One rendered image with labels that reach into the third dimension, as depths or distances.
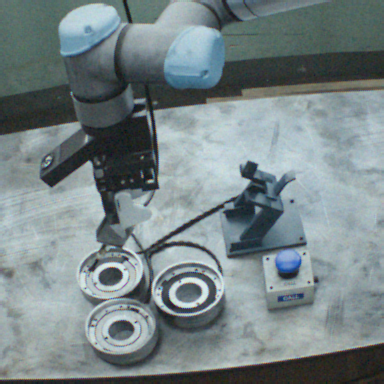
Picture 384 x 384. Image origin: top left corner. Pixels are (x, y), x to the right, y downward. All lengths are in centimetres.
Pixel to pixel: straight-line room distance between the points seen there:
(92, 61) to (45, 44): 190
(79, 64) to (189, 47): 14
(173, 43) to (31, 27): 193
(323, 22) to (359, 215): 158
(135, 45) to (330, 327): 51
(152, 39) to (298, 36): 196
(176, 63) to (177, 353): 45
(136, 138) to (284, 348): 37
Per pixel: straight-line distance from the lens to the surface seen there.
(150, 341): 109
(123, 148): 100
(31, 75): 287
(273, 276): 113
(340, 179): 133
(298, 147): 139
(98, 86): 91
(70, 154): 101
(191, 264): 117
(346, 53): 287
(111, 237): 112
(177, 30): 86
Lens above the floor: 172
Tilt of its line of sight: 44 degrees down
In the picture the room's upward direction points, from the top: 10 degrees counter-clockwise
